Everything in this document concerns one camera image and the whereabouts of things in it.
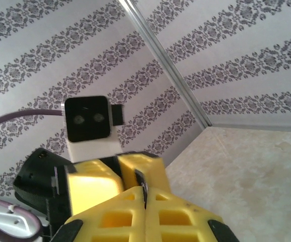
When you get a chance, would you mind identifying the aluminium corner post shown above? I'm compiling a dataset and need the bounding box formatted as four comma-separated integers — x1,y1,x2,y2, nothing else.
117,0,213,129

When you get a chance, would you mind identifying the key with black head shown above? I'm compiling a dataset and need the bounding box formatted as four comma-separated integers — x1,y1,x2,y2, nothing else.
134,169,150,210

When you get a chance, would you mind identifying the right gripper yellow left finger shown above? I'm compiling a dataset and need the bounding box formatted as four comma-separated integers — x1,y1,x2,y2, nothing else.
51,187,147,242

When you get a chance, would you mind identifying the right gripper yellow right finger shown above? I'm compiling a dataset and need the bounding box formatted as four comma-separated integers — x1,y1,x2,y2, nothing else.
145,186,240,242

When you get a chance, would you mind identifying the aluminium wall base strip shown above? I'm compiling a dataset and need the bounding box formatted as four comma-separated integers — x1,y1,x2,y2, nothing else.
205,123,291,132

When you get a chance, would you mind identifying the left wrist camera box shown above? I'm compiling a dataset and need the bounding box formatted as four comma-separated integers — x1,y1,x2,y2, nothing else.
60,95,125,162

